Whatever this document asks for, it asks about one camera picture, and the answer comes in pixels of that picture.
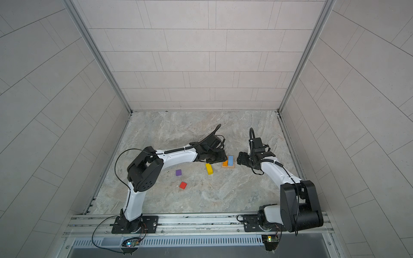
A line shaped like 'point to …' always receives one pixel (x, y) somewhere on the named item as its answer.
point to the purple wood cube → (178, 172)
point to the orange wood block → (226, 163)
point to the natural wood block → (228, 166)
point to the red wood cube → (183, 185)
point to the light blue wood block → (230, 160)
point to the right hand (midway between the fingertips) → (242, 159)
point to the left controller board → (132, 243)
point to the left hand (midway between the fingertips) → (230, 157)
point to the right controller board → (271, 242)
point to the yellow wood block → (209, 169)
